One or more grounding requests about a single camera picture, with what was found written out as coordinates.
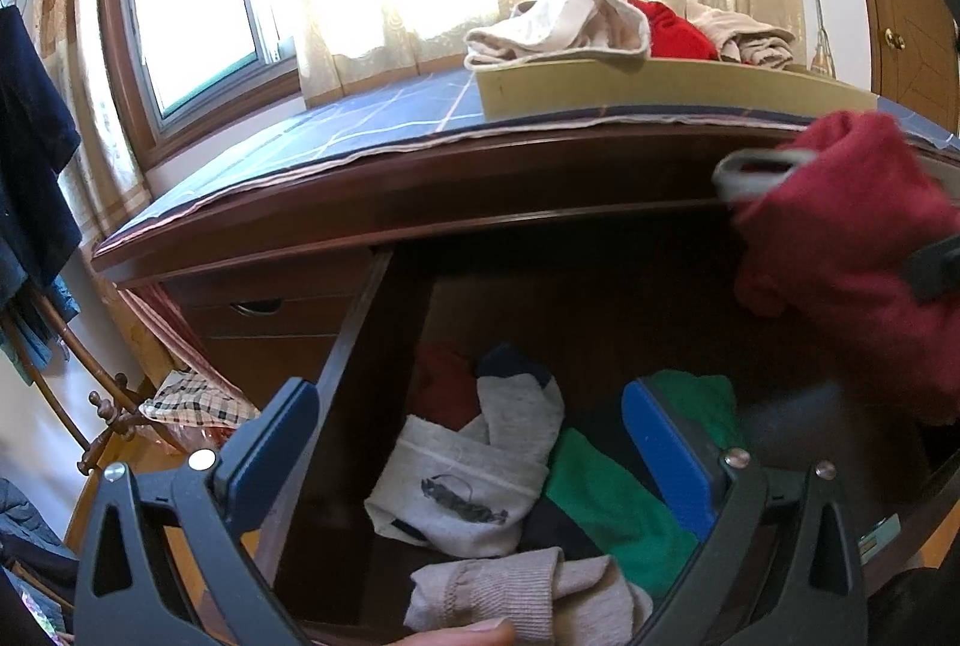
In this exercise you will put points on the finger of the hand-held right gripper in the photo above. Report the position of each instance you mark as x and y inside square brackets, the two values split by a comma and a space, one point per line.
[754, 175]
[937, 271]

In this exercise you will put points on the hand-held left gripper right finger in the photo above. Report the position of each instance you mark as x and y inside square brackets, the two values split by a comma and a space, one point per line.
[667, 451]

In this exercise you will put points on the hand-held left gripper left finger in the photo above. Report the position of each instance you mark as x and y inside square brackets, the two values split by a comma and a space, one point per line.
[266, 451]

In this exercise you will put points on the large dark red underwear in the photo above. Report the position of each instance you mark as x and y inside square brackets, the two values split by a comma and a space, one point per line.
[840, 256]

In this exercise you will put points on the olive green tray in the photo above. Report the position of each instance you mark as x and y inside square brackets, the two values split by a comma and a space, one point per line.
[675, 87]

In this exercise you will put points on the white underwear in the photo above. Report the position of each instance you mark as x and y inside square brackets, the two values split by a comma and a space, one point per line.
[742, 34]

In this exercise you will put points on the large wooden drawer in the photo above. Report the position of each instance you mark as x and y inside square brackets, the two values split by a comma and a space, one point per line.
[585, 316]

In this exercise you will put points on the bright red underwear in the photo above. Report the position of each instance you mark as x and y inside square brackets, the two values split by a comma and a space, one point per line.
[675, 34]

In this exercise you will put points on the beige towel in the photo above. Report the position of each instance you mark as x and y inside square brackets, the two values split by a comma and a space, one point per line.
[555, 27]

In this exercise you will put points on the deep small desk drawer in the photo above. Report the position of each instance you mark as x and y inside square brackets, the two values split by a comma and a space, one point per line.
[270, 364]

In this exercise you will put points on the shallow small desk drawer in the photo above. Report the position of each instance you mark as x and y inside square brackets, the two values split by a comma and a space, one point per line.
[315, 312]

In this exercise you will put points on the person's left hand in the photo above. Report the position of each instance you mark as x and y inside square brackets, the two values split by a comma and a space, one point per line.
[469, 635]

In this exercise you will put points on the green garment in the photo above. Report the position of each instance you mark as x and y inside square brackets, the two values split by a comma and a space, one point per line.
[607, 503]

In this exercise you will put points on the black white plaid cloth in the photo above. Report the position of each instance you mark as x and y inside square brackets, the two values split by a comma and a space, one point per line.
[191, 402]

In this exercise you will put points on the dark navy garment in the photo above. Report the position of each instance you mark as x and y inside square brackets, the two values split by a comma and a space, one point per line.
[559, 530]

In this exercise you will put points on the grey sock with navy toe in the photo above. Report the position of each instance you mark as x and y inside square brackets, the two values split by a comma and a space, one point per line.
[521, 406]

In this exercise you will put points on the pink striped cloth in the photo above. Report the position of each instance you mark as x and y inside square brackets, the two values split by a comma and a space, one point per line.
[169, 331]

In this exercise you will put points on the white printed sock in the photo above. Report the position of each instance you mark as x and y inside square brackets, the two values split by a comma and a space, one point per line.
[450, 496]

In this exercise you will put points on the wooden coat rack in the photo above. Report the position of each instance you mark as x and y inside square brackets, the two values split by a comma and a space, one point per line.
[82, 361]

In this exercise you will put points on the grey ribbed sock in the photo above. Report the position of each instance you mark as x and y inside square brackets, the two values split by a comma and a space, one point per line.
[510, 593]

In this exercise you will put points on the teal box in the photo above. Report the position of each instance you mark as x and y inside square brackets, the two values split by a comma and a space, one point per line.
[881, 537]

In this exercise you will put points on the pile of clothes on floor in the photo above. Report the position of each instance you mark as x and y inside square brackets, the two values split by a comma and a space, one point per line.
[30, 526]

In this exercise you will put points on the teal hanging garment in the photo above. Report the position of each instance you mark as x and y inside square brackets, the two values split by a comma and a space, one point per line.
[30, 338]

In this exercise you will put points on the colourful patterned bag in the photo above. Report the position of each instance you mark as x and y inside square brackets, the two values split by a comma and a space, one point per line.
[45, 608]

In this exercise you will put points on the dark wooden dresser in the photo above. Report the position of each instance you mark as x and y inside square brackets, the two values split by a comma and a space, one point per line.
[450, 181]

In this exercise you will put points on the blue checked table cloth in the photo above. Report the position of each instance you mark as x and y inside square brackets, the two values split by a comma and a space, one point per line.
[360, 124]

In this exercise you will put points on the navy buttoned shirt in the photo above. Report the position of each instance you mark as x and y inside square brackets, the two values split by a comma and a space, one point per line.
[30, 158]

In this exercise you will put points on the patterned beige curtain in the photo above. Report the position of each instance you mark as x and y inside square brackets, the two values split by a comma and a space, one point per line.
[82, 91]

